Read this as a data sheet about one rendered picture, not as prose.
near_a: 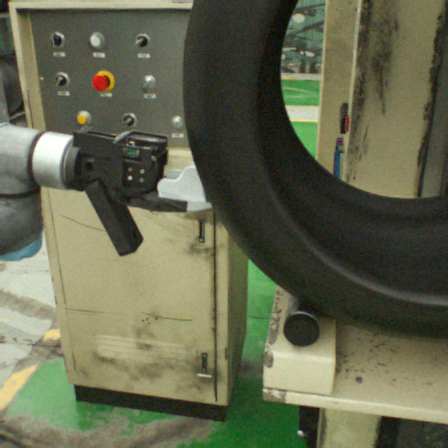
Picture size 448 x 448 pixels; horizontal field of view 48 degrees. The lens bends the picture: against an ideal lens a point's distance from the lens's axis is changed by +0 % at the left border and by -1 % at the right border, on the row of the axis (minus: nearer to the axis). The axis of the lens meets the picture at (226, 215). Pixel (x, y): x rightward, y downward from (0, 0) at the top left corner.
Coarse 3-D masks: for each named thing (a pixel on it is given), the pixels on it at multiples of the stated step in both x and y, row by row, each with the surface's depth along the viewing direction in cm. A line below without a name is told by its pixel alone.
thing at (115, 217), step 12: (96, 180) 68; (96, 192) 67; (108, 192) 69; (96, 204) 68; (108, 204) 68; (120, 204) 71; (108, 216) 68; (120, 216) 69; (108, 228) 69; (120, 228) 69; (132, 228) 71; (120, 240) 70; (132, 240) 70; (120, 252) 70; (132, 252) 70
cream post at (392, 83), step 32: (384, 0) 79; (416, 0) 78; (384, 32) 81; (416, 32) 80; (352, 64) 93; (384, 64) 83; (416, 64) 82; (352, 96) 87; (384, 96) 84; (416, 96) 84; (352, 128) 88; (384, 128) 86; (416, 128) 85; (352, 160) 90; (384, 160) 89; (416, 160) 88; (384, 192) 91; (416, 192) 90; (320, 416) 118; (352, 416) 112
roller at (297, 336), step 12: (288, 300) 66; (288, 312) 63; (300, 312) 62; (312, 312) 62; (288, 324) 61; (300, 324) 61; (312, 324) 61; (288, 336) 62; (300, 336) 62; (312, 336) 61
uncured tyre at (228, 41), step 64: (256, 0) 45; (192, 64) 51; (256, 64) 47; (192, 128) 54; (256, 128) 51; (256, 192) 52; (320, 192) 80; (256, 256) 58; (320, 256) 54; (384, 256) 77; (384, 320) 56
